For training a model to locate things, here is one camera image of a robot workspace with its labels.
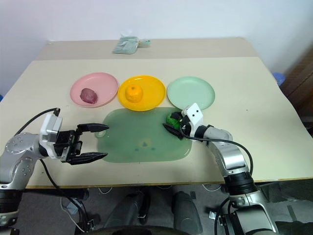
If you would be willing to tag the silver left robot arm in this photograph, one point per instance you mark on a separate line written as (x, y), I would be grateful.
(17, 151)

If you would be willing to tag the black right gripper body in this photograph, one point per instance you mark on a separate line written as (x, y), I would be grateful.
(185, 124)

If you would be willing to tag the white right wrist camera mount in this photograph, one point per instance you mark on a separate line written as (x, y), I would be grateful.
(194, 113)

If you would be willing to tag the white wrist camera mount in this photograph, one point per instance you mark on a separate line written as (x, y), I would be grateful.
(194, 113)
(50, 127)

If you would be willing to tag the green toy vegetable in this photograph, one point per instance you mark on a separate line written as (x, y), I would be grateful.
(172, 121)

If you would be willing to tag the yellow plate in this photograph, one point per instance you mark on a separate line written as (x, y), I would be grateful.
(152, 93)

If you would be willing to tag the orange toy fruit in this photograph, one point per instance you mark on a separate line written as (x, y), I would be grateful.
(133, 93)

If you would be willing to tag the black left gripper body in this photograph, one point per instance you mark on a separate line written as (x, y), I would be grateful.
(67, 144)

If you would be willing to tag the green translucent mat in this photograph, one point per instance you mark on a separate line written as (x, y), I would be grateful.
(141, 132)

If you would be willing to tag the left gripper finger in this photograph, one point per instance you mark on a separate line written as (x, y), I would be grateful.
(89, 157)
(94, 127)

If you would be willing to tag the brown wooden furniture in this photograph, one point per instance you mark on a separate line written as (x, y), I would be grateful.
(300, 80)

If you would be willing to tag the dark grey rounded shape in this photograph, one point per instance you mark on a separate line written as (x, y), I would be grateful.
(127, 210)
(187, 213)

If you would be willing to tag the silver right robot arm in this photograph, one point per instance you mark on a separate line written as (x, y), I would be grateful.
(232, 156)

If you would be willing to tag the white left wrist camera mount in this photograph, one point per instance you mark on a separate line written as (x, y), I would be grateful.
(50, 127)

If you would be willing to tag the pink plate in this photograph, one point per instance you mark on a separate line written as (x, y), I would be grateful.
(102, 84)

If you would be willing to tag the small pale green object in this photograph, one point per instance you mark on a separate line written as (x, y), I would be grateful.
(144, 43)

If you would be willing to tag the purple toy food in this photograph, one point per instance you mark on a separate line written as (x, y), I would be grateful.
(88, 95)

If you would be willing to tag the clear plastic bag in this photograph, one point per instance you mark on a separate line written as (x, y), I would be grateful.
(124, 45)

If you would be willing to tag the light green plate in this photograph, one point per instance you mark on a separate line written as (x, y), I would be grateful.
(190, 91)

